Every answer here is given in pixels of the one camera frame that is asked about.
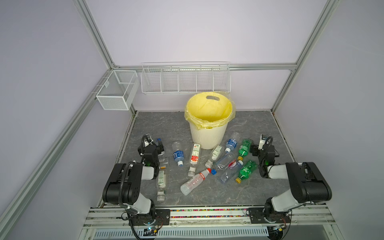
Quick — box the aluminium front rail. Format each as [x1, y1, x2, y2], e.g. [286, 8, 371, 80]
[83, 205, 336, 229]

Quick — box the tall bottle red green label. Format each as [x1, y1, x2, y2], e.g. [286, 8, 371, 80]
[188, 143, 201, 177]

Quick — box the Pocari bottle blue label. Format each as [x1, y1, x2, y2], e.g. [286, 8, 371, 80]
[172, 141, 185, 167]

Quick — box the yellow bin liner bag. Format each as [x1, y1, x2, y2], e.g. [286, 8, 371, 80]
[185, 92, 236, 130]

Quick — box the clear bottle green white label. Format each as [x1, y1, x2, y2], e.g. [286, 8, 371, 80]
[205, 145, 224, 168]

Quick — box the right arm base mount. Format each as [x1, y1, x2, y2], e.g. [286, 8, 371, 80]
[246, 207, 291, 224]

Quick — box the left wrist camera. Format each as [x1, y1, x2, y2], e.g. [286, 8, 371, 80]
[142, 134, 154, 148]

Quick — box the green Sprite bottle yellow cap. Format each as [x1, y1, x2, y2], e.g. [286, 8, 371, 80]
[238, 139, 253, 161]

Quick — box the white vented cable duct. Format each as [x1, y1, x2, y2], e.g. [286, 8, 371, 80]
[93, 226, 269, 240]

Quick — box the clear bottle red label blue cap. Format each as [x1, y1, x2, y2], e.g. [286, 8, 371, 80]
[211, 152, 237, 175]

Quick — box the small bottle blue cap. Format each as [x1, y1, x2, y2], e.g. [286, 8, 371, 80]
[156, 138, 165, 156]

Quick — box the white wire shelf basket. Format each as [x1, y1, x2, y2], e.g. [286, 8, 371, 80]
[141, 62, 232, 94]

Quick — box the clear bottle blue label white cap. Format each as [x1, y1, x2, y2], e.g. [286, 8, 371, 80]
[225, 132, 241, 153]

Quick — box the white mesh box basket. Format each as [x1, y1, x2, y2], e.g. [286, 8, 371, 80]
[96, 70, 140, 111]

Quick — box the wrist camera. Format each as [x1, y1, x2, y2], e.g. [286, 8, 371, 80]
[258, 134, 269, 150]
[142, 134, 154, 148]

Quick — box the clear bottle white Ganten cap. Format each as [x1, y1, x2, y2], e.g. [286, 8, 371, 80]
[219, 160, 244, 184]

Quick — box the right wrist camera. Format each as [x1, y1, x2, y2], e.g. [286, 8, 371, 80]
[258, 134, 269, 150]

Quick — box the cream plastic waste bin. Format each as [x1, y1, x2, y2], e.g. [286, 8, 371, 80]
[188, 122, 228, 150]

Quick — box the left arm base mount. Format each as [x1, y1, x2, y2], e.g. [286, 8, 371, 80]
[130, 209, 171, 226]

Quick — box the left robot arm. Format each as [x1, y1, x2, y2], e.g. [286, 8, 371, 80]
[102, 145, 162, 219]

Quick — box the clear bottle green label front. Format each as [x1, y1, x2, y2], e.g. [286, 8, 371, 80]
[157, 168, 168, 202]

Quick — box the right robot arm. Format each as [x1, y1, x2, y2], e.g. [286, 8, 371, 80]
[251, 144, 332, 218]

